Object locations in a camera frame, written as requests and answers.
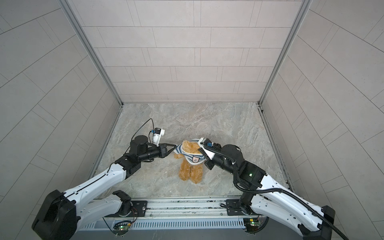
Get small circuit board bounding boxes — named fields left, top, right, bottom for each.
left=243, top=219, right=261, bottom=234
left=114, top=221, right=133, bottom=231

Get brown teddy bear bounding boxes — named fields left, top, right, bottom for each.
left=174, top=154, right=203, bottom=184

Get right small circuit board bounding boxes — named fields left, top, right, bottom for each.
left=243, top=219, right=261, bottom=234

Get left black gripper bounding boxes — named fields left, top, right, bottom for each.
left=137, top=143, right=176, bottom=163

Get white ventilation grille strip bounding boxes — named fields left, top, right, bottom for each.
left=79, top=218, right=245, bottom=231

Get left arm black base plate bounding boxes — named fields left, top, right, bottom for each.
left=106, top=201, right=148, bottom=218

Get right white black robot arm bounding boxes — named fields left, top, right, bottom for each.
left=199, top=143, right=335, bottom=240

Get left aluminium corner post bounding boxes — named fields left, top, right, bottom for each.
left=58, top=0, right=124, bottom=107

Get right aluminium corner post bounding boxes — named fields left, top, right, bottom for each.
left=259, top=0, right=312, bottom=107

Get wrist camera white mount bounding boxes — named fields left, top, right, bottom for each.
left=198, top=138, right=215, bottom=161
left=152, top=128, right=165, bottom=147

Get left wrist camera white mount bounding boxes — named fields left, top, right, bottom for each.
left=152, top=128, right=165, bottom=147

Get left small circuit board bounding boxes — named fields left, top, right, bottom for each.
left=114, top=221, right=133, bottom=231

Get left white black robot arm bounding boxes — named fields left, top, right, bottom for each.
left=32, top=136, right=177, bottom=240

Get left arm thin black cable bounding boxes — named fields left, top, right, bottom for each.
left=64, top=118, right=156, bottom=199

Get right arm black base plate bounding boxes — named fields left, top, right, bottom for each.
left=224, top=199, right=258, bottom=216

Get black corrugated cable conduit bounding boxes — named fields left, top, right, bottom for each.
left=202, top=143, right=350, bottom=240

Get blue white striped knit sweater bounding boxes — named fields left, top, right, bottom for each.
left=173, top=139, right=206, bottom=165

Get aluminium corner post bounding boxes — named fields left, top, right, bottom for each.
left=259, top=0, right=312, bottom=107
left=58, top=0, right=124, bottom=107

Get aluminium mounting rail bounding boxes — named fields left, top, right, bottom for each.
left=77, top=196, right=311, bottom=222

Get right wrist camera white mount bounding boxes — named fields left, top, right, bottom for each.
left=198, top=138, right=215, bottom=161

